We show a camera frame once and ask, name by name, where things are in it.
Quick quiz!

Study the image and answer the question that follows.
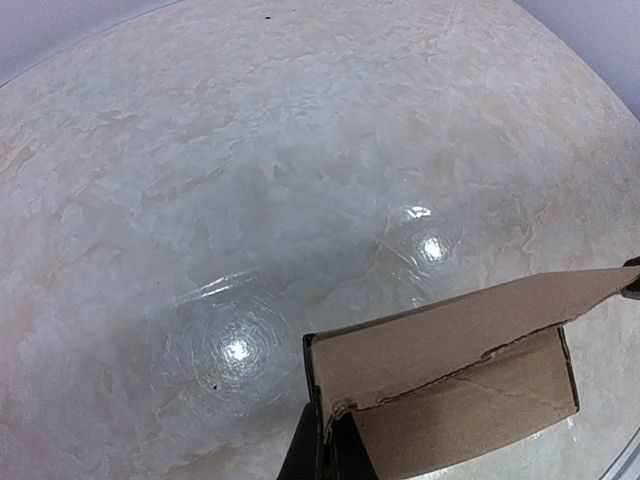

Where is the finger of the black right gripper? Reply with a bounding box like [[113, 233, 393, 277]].
[[619, 255, 640, 302]]

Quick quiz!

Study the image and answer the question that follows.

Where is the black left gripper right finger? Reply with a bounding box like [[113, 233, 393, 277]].
[[329, 413, 375, 480]]

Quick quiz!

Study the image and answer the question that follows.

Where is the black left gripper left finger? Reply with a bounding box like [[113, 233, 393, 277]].
[[277, 386, 324, 480]]

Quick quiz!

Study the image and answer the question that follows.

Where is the brown cardboard box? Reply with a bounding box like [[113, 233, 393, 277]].
[[303, 260, 639, 479]]

